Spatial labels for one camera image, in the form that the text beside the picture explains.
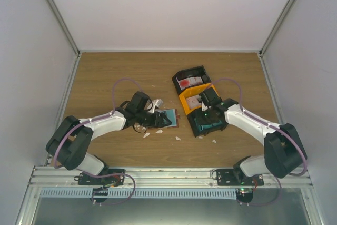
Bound aluminium front rail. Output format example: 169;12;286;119
28;166;314;189

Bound card in yellow bin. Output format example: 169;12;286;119
186;95;202;110

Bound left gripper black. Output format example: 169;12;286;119
137;111;172;129

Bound teal credit card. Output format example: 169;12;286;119
164;109;178;128

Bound cards in black bin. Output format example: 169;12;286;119
179;76;203;90

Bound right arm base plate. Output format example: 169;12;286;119
211;169;264;187

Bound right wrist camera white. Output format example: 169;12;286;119
200;96;209;112

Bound grey slotted cable duct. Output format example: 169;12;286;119
40;188;236;200

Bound yellow storage bin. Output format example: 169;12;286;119
179;83;218;115

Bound teal item in bin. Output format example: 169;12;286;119
198;123;220;132

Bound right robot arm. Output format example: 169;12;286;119
200;87;308;185

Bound black bin with teal item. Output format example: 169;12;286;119
187;108;228;137

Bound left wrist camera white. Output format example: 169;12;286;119
150;99;163;114

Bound black storage bin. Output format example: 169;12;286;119
172;65;211;95

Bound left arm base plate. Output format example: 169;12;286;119
74;169;125;187

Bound brown leather card holder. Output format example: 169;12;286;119
149;109;180;128

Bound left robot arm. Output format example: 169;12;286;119
45;91;172;185

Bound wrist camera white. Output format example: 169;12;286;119
200;96;209;112
150;99;163;114

